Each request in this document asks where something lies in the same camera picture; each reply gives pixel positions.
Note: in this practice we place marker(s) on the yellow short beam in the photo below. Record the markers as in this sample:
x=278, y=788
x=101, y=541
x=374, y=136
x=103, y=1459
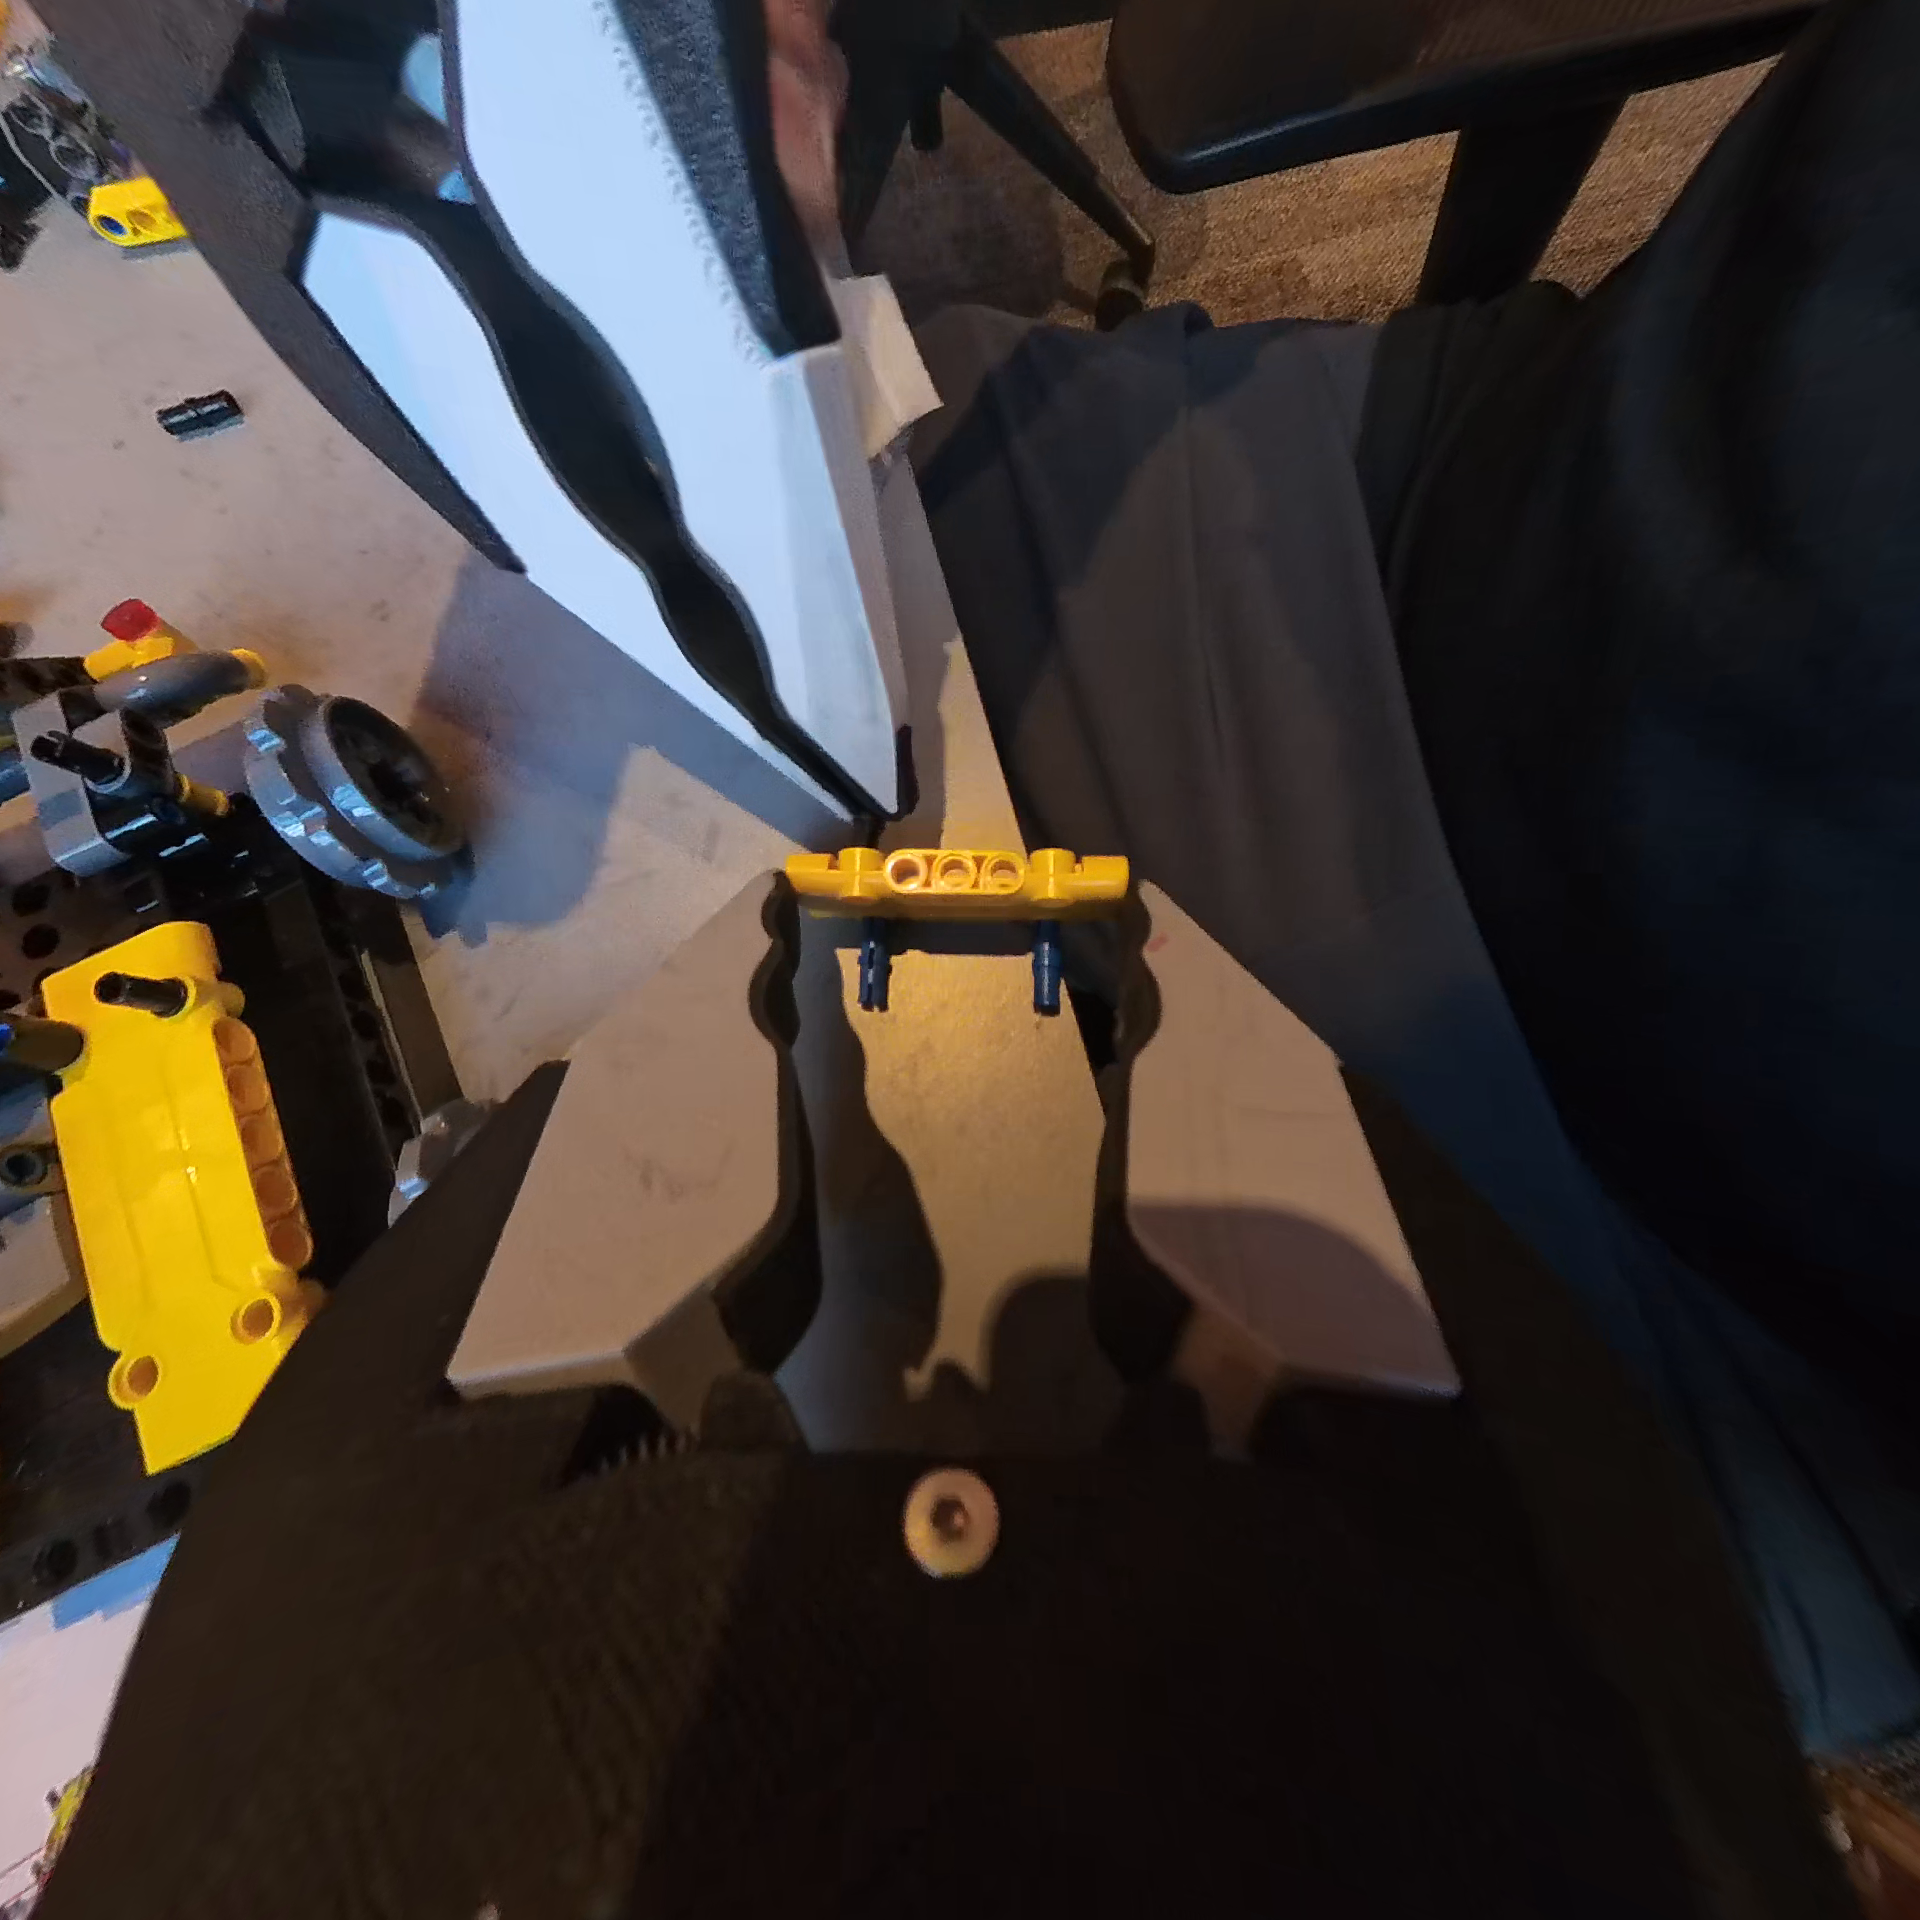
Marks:
x=134, y=213

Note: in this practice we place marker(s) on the pile of loose toy bricks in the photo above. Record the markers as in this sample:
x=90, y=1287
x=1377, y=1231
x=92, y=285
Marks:
x=44, y=120

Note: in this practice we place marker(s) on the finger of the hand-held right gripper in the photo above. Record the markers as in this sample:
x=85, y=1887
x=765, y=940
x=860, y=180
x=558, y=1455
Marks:
x=751, y=451
x=451, y=389

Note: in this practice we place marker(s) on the yellow brick panel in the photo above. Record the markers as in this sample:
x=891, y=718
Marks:
x=820, y=879

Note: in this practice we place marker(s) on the black connector pin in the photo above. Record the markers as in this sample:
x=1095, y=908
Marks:
x=202, y=412

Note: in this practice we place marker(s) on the instruction booklet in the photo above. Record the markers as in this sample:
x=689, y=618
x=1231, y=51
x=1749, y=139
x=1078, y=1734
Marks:
x=44, y=1682

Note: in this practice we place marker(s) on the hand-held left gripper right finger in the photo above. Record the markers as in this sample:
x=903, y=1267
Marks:
x=1276, y=1202

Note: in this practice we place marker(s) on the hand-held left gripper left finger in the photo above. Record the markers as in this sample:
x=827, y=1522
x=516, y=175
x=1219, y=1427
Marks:
x=629, y=1202

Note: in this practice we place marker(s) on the yellow brick toy vehicle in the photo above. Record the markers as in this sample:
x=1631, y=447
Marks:
x=165, y=1172

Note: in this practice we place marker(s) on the grey desk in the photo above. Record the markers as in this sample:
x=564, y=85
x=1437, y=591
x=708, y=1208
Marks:
x=226, y=525

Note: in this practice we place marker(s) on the person's leg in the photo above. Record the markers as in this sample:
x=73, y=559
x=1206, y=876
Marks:
x=1202, y=600

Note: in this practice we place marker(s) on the person's dark jacket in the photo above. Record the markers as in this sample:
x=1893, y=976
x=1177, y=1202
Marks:
x=1651, y=676

